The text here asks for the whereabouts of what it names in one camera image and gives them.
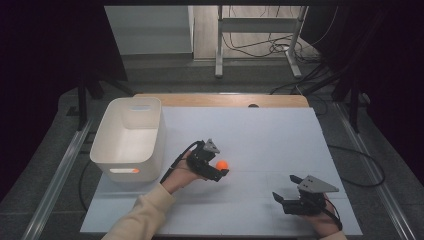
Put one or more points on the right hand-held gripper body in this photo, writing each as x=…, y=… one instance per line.
x=306, y=203

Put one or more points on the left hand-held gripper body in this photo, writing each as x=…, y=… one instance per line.
x=201, y=160

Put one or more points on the white plastic bin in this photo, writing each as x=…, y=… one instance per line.
x=130, y=146

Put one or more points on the person's right hand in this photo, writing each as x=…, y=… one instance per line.
x=320, y=223

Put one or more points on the person's left hand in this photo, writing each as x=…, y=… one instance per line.
x=181, y=176

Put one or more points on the white table sheet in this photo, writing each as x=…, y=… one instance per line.
x=260, y=133

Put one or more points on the wooden table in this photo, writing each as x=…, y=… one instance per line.
x=220, y=100

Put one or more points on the black stand legs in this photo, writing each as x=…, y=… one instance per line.
x=82, y=100
x=354, y=103

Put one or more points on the white cabinet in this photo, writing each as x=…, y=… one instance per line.
x=150, y=30

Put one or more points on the grey metal stand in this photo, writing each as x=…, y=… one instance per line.
x=256, y=25

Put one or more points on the aluminium floor rail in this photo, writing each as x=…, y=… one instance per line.
x=56, y=180
x=373, y=176

